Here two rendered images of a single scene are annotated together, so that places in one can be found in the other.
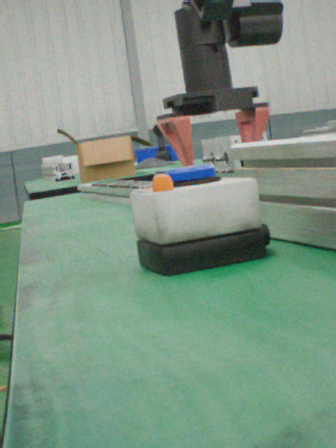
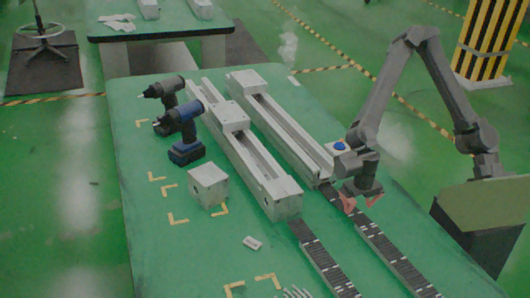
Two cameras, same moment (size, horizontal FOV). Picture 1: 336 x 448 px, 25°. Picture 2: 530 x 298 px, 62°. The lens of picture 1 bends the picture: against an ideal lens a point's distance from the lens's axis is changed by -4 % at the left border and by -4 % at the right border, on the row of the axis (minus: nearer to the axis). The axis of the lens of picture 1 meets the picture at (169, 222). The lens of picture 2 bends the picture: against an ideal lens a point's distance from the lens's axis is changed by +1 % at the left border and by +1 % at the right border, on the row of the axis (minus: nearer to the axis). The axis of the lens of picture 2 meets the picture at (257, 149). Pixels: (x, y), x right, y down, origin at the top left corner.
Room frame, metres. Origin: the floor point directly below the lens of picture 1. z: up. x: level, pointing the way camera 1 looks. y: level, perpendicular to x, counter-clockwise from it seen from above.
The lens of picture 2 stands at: (1.86, -0.57, 1.71)
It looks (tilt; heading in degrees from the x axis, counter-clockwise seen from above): 34 degrees down; 169
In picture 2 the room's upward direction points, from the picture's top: 3 degrees clockwise
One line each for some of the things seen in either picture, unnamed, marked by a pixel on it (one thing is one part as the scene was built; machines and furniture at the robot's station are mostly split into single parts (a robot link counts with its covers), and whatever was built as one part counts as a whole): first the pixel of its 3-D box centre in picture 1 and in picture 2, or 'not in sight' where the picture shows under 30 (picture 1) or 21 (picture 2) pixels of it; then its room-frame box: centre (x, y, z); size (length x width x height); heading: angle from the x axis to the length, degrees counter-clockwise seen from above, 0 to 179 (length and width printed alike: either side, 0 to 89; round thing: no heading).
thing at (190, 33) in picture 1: (204, 28); (366, 161); (0.93, -0.07, 1.01); 0.07 x 0.06 x 0.07; 107
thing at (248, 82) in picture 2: not in sight; (248, 84); (0.13, -0.28, 0.87); 0.16 x 0.11 x 0.07; 15
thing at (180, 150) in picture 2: not in sight; (179, 135); (0.55, -0.59, 0.89); 0.20 x 0.08 x 0.22; 127
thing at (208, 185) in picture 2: not in sight; (211, 184); (0.75, -0.50, 0.83); 0.11 x 0.10 x 0.10; 120
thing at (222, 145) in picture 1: (238, 156); not in sight; (1.79, -0.17, 0.83); 0.11 x 0.10 x 0.10; 107
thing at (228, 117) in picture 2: not in sight; (228, 119); (0.42, -0.40, 0.87); 0.16 x 0.11 x 0.07; 15
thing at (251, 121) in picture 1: (236, 132); (353, 199); (0.94, -0.09, 0.88); 0.07 x 0.07 x 0.09; 16
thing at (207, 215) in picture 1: (206, 219); (335, 154); (0.61, -0.03, 0.81); 0.10 x 0.08 x 0.06; 105
